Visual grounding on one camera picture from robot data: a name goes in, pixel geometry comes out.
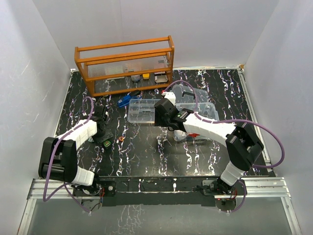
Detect clear medicine kit box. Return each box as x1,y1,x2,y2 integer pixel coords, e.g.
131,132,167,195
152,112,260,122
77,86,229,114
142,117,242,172
174,102,219,141

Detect clear lid with black handle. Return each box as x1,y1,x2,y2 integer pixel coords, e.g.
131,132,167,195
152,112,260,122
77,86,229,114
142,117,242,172
171,84,209,104

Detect orange wooden shelf rack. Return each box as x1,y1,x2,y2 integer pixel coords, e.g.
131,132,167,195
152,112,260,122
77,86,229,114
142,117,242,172
74,35,175,97

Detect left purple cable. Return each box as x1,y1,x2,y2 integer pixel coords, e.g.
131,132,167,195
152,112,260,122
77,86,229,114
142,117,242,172
43,96,96,213

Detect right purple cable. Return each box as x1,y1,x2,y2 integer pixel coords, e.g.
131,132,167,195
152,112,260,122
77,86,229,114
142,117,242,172
163,80,286,213

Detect purple cable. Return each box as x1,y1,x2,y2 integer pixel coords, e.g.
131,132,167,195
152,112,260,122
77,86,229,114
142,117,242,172
163,80,286,213
43,96,96,213

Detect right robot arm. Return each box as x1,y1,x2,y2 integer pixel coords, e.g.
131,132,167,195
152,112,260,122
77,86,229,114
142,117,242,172
154,98,264,194

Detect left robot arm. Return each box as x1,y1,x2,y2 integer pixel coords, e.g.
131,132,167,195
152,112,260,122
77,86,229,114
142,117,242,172
38,106,113,195

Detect yellow small container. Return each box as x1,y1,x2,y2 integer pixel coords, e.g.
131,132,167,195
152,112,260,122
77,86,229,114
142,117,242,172
142,73,150,80

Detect small green box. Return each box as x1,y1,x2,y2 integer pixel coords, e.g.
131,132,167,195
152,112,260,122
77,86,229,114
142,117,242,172
103,140,111,148

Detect small glass jar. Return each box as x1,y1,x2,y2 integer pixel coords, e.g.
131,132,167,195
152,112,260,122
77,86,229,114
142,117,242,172
131,75,141,82

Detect blue stapler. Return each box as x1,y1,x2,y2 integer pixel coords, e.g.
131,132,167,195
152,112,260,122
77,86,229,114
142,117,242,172
117,90,141,108

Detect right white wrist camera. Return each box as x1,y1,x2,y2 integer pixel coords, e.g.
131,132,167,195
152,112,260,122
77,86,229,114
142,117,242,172
161,91,176,105

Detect clear divided organizer tray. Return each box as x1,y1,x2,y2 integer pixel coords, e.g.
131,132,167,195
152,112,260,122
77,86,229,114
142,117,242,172
127,99,159,124

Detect white open cardboard box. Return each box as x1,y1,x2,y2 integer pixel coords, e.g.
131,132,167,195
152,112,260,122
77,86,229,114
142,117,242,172
155,74,168,84

